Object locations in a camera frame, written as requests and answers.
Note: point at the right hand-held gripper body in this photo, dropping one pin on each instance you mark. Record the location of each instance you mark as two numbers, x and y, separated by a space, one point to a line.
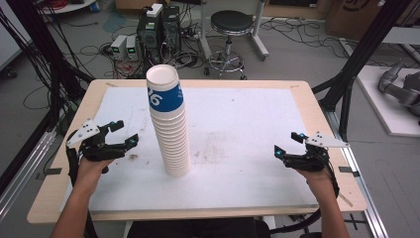
310 161

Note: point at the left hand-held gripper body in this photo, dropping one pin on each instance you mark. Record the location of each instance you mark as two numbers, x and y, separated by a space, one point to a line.
99 150

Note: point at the stack of white paper cups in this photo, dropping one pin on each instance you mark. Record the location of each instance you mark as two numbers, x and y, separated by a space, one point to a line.
170 132

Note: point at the person's right hand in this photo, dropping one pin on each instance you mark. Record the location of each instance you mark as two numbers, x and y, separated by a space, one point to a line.
318 178

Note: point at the person's left hand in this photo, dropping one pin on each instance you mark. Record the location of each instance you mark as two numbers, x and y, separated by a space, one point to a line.
90 173

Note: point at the black tape strip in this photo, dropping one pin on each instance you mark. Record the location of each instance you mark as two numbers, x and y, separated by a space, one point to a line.
52 171
348 171

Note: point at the white foam mat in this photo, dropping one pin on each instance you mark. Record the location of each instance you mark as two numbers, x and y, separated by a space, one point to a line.
231 139

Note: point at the white power supply unit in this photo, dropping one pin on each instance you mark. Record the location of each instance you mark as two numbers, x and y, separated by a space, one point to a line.
131 46
118 46

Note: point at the white base board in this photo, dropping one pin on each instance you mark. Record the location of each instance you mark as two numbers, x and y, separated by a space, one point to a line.
379 109

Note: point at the black computer tower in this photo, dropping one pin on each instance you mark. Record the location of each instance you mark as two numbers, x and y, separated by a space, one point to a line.
155 36

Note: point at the person's dark clothing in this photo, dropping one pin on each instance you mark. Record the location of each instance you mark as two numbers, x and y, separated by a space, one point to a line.
198 228

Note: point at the white box with black plug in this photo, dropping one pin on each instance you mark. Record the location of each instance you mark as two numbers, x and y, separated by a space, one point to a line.
154 10

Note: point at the white round table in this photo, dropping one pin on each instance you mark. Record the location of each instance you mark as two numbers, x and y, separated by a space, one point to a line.
66 6

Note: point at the black round stool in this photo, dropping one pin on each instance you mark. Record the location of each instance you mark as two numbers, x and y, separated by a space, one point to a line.
231 21

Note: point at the brown cardboard box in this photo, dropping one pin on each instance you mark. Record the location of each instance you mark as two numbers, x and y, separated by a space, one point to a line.
356 15

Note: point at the aluminium rail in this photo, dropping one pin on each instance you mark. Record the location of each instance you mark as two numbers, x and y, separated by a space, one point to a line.
23 175
360 185

